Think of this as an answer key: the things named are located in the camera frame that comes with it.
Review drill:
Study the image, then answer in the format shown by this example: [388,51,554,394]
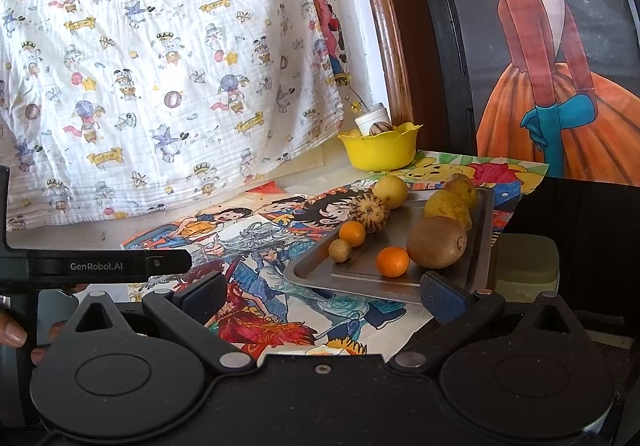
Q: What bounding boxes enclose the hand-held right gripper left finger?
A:
[65,273,256,371]

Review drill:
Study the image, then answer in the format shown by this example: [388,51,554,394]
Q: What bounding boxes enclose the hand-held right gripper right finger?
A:
[387,271,581,371]

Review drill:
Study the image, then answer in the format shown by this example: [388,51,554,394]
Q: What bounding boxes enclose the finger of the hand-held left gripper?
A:
[147,249,194,273]

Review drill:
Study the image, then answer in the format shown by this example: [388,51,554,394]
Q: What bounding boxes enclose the brown kiwi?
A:
[406,216,468,269]

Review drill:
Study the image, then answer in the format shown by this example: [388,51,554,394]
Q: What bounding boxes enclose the small orange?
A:
[339,220,367,248]
[376,246,411,278]

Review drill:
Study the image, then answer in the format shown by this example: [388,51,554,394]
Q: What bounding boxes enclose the metal tray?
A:
[284,185,496,304]

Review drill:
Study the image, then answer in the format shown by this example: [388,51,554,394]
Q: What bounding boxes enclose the pale tan pepino melon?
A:
[445,173,480,209]

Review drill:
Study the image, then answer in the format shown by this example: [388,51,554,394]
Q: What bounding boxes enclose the small brown longan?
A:
[328,239,352,263]

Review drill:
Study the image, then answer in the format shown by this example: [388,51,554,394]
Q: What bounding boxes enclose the purple striped pepino melon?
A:
[348,193,389,233]

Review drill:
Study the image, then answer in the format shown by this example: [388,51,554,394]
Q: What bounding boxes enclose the yellow lemon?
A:
[374,175,409,209]

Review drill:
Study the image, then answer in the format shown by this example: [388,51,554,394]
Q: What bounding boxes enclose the person's left hand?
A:
[0,310,68,367]

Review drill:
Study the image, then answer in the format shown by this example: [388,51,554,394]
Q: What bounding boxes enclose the cartoon kids drawing sheet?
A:
[122,181,381,252]

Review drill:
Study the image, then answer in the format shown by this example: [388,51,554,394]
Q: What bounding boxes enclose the anime warrior drawing sheet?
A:
[127,219,436,359]

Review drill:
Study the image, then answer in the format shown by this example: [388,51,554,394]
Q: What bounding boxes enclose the pale green plastic box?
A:
[495,233,561,304]

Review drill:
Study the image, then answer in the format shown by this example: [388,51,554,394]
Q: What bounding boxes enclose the blue-edged drawing sheet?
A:
[490,186,526,249]

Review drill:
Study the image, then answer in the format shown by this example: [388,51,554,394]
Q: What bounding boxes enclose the yellow bear drawing sheet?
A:
[387,150,551,199]

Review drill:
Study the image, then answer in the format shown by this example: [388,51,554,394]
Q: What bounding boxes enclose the yellow flower-shaped bowl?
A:
[337,122,423,172]

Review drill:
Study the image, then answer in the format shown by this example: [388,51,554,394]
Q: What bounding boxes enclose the white cartoon printed blanket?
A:
[0,0,346,232]

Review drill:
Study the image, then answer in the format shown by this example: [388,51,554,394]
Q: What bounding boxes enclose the white plastic cup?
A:
[355,104,391,136]

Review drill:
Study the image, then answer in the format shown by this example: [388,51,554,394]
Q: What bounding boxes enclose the yellow flower twig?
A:
[347,85,375,113]

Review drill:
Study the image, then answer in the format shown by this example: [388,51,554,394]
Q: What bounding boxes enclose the wall poster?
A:
[467,0,640,184]

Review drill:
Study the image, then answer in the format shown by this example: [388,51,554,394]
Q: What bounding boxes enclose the brown wooden frame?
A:
[350,0,416,127]

